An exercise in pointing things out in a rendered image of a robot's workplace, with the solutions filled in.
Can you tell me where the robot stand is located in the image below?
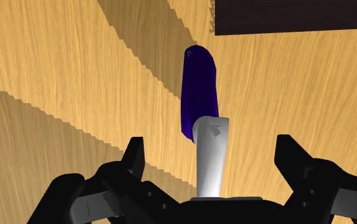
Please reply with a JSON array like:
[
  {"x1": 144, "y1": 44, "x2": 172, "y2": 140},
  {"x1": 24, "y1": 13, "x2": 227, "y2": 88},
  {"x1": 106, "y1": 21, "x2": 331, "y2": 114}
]
[{"x1": 214, "y1": 0, "x2": 357, "y2": 36}]

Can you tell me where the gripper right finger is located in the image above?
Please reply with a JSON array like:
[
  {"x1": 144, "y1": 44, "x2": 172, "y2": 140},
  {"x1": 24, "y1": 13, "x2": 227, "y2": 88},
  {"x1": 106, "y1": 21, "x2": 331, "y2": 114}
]
[{"x1": 274, "y1": 134, "x2": 357, "y2": 224}]

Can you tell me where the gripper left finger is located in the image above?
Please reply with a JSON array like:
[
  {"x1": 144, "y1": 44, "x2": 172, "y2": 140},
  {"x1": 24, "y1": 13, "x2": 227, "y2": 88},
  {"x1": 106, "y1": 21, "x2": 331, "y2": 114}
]
[{"x1": 26, "y1": 136, "x2": 181, "y2": 224}]

